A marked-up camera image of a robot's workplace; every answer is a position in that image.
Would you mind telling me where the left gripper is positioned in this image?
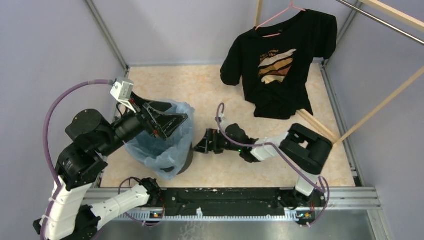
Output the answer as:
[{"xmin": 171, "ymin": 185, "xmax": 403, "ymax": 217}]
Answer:
[{"xmin": 99, "ymin": 90, "xmax": 190, "ymax": 155}]

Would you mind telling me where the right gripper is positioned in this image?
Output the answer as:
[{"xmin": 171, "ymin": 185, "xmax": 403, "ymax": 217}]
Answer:
[{"xmin": 193, "ymin": 128, "xmax": 242, "ymax": 154}]

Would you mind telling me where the black trash bin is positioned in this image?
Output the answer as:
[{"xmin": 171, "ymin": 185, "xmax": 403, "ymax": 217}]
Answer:
[{"xmin": 159, "ymin": 143, "xmax": 194, "ymax": 176}]

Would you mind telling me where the blue plastic trash bag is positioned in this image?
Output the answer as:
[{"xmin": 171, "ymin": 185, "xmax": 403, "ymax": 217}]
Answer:
[{"xmin": 124, "ymin": 100, "xmax": 195, "ymax": 180}]

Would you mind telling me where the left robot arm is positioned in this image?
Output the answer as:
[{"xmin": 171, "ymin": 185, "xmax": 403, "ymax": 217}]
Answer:
[{"xmin": 33, "ymin": 93, "xmax": 189, "ymax": 240}]

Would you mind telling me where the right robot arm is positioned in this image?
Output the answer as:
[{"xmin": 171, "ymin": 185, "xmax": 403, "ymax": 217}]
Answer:
[{"xmin": 194, "ymin": 123, "xmax": 333, "ymax": 210}]

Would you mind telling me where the black printed t-shirt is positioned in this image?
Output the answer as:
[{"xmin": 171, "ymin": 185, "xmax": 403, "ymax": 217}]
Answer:
[{"xmin": 220, "ymin": 9, "xmax": 338, "ymax": 120}]

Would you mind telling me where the pink clothes hanger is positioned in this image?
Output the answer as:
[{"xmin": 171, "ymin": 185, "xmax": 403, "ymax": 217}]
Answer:
[{"xmin": 255, "ymin": 0, "xmax": 306, "ymax": 38}]

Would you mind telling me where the metal rack rod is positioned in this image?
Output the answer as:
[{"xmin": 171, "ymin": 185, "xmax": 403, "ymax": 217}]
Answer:
[{"xmin": 336, "ymin": 0, "xmax": 424, "ymax": 46}]

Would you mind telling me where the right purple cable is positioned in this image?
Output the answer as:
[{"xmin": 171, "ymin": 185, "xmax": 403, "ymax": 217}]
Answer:
[{"xmin": 215, "ymin": 102, "xmax": 331, "ymax": 228}]

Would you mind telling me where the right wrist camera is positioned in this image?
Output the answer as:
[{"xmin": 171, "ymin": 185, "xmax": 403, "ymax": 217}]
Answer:
[{"xmin": 216, "ymin": 112, "xmax": 232, "ymax": 133}]

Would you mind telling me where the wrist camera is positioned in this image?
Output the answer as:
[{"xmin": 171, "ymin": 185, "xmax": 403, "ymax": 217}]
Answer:
[
  {"xmin": 110, "ymin": 77, "xmax": 136, "ymax": 112},
  {"xmin": 216, "ymin": 112, "xmax": 232, "ymax": 133}
]

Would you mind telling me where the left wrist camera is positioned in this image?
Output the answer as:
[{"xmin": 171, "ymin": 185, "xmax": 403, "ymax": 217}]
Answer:
[{"xmin": 110, "ymin": 77, "xmax": 136, "ymax": 112}]

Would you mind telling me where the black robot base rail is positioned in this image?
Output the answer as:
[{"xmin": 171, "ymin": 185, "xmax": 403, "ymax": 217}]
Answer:
[{"xmin": 144, "ymin": 187, "xmax": 324, "ymax": 217}]

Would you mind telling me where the wooden rack frame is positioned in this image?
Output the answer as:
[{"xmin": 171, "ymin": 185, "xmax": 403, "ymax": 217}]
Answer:
[{"xmin": 254, "ymin": 0, "xmax": 424, "ymax": 146}]

